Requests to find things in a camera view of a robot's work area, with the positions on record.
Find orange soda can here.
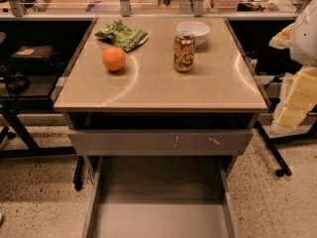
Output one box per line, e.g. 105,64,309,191
173,31,195,72

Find orange fruit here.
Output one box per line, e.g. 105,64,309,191
102,47,126,71

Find white bowl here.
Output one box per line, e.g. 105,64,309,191
176,21,210,47

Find black bag on shelf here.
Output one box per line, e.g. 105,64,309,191
10,46,56,73

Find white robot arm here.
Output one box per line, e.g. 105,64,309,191
268,0,317,134

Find grey drawer cabinet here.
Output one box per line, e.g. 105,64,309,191
53,15,272,238

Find black headphones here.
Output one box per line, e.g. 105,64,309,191
0,65,30,94

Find black table leg right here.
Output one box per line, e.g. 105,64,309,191
255,121,292,178

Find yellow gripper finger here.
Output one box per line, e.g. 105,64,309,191
270,65,317,130
268,24,293,50

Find green chip bag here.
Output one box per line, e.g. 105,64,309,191
95,19,149,53

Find open middle drawer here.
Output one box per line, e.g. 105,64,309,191
81,157,240,238

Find closed top drawer front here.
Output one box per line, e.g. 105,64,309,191
68,129,254,156

